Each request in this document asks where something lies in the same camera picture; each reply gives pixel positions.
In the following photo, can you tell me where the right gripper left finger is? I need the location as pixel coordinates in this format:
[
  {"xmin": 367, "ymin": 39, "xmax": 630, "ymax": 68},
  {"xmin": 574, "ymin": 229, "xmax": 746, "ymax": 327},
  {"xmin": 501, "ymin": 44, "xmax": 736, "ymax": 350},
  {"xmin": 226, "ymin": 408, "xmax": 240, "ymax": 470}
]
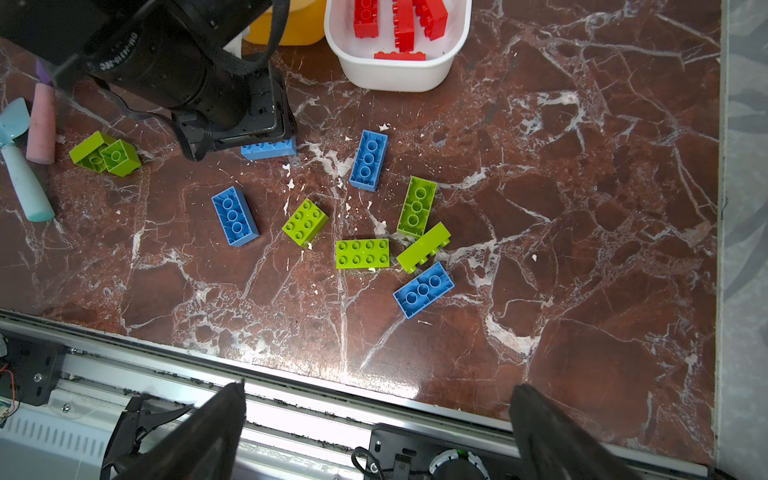
[{"xmin": 112, "ymin": 382, "xmax": 246, "ymax": 479}]

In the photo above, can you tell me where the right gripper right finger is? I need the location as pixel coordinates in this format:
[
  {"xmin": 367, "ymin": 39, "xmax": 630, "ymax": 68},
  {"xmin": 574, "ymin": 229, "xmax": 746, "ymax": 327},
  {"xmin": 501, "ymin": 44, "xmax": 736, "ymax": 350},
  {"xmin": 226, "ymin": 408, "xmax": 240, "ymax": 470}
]
[{"xmin": 509, "ymin": 384, "xmax": 640, "ymax": 479}]

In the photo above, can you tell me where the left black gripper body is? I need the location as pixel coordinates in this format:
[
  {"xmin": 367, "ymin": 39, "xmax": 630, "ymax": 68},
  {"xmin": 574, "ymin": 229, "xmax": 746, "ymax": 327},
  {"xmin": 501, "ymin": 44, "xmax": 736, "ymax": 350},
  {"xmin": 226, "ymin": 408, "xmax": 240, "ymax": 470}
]
[{"xmin": 84, "ymin": 1, "xmax": 296, "ymax": 161}]

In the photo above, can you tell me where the blue lego brick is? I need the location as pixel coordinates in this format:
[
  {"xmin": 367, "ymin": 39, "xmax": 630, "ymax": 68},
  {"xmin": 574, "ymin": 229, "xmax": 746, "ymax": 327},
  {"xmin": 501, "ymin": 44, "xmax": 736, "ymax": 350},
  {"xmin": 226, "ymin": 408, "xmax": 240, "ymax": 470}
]
[
  {"xmin": 211, "ymin": 186, "xmax": 259, "ymax": 247},
  {"xmin": 393, "ymin": 262, "xmax": 455, "ymax": 319},
  {"xmin": 240, "ymin": 137, "xmax": 297, "ymax": 161},
  {"xmin": 349, "ymin": 130, "xmax": 388, "ymax": 192}
]

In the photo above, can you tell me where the red lego brick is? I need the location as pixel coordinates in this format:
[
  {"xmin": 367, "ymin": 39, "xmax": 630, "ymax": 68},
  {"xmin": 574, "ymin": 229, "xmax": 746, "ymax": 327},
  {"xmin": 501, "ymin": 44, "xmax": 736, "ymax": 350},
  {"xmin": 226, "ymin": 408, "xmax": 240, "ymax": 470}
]
[
  {"xmin": 392, "ymin": 0, "xmax": 415, "ymax": 53},
  {"xmin": 353, "ymin": 0, "xmax": 379, "ymax": 39},
  {"xmin": 414, "ymin": 0, "xmax": 448, "ymax": 41},
  {"xmin": 374, "ymin": 51, "xmax": 426, "ymax": 61}
]

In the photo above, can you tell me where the yellow container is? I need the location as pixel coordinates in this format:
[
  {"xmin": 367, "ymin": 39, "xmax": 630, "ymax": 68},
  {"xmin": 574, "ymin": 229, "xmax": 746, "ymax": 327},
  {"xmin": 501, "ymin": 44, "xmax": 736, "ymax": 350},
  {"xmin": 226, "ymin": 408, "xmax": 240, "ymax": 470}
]
[{"xmin": 243, "ymin": 0, "xmax": 327, "ymax": 46}]

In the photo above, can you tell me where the green lego brick pair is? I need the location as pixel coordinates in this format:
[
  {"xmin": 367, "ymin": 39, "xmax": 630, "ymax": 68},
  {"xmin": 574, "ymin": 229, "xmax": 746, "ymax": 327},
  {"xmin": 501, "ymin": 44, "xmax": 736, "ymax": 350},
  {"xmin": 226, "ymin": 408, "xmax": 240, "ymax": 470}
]
[{"xmin": 69, "ymin": 132, "xmax": 142, "ymax": 177}]

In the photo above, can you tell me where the right white container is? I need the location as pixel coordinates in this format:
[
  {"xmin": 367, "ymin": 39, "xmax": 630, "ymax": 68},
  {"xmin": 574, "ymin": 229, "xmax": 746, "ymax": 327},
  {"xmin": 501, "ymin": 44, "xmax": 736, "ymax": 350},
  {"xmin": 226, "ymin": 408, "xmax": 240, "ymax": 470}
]
[{"xmin": 324, "ymin": 1, "xmax": 472, "ymax": 93}]

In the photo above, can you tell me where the purple pink spatula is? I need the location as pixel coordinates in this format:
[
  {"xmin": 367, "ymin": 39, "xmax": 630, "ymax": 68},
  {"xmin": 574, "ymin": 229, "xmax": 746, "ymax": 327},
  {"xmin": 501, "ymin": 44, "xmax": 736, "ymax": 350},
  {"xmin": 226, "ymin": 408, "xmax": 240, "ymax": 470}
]
[{"xmin": 26, "ymin": 59, "xmax": 56, "ymax": 165}]

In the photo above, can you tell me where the small green lego brick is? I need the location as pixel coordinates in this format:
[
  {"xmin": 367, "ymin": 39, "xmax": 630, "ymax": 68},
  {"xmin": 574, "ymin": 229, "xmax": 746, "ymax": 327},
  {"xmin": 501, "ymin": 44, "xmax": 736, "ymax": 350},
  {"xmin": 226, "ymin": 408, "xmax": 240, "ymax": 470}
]
[{"xmin": 282, "ymin": 199, "xmax": 328, "ymax": 247}]

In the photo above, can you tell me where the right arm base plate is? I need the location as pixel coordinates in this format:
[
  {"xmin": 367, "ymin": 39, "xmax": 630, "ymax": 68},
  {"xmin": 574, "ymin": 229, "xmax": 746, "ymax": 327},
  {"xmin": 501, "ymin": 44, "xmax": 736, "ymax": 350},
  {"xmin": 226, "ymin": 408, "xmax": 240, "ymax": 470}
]
[{"xmin": 353, "ymin": 424, "xmax": 708, "ymax": 479}]

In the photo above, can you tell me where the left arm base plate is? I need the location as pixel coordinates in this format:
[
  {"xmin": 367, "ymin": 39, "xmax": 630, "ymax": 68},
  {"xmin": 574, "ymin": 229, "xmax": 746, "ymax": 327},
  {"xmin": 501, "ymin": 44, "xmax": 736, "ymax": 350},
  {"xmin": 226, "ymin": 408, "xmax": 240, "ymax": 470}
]
[{"xmin": 1, "ymin": 331, "xmax": 67, "ymax": 406}]

